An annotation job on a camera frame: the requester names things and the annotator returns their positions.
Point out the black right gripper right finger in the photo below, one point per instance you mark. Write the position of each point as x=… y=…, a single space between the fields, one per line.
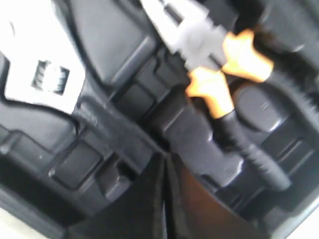
x=193 y=213

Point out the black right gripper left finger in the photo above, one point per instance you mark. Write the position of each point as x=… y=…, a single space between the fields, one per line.
x=136 y=214

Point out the adjustable wrench black handle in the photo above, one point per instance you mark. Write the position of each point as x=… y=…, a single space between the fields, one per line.
x=48 y=68

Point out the black plastic tool case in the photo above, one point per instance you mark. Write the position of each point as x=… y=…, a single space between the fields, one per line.
x=56 y=172

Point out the orange handled pliers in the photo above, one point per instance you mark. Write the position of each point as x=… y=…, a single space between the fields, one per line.
x=209 y=53

